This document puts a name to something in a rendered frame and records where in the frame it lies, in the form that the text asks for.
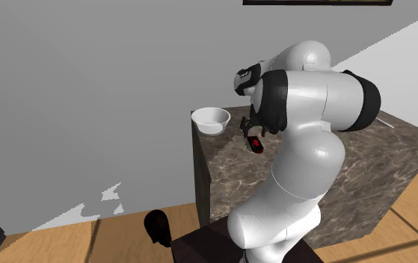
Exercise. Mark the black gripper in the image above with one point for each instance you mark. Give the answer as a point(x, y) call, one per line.
point(256, 117)

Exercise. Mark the dark framed wall picture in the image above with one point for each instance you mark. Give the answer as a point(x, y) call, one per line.
point(318, 2)

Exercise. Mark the dark brown round object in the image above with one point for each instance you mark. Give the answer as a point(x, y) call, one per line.
point(157, 227)

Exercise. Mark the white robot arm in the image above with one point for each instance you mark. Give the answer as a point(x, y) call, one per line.
point(303, 171)

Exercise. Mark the white bowl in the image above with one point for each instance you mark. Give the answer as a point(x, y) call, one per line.
point(210, 122)

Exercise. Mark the dark robot stand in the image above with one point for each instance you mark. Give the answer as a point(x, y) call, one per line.
point(201, 244)

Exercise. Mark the black and red remote control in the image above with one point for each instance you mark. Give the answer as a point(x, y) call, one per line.
point(255, 145)

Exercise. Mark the thin white stick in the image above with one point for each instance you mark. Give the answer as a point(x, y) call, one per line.
point(385, 122)

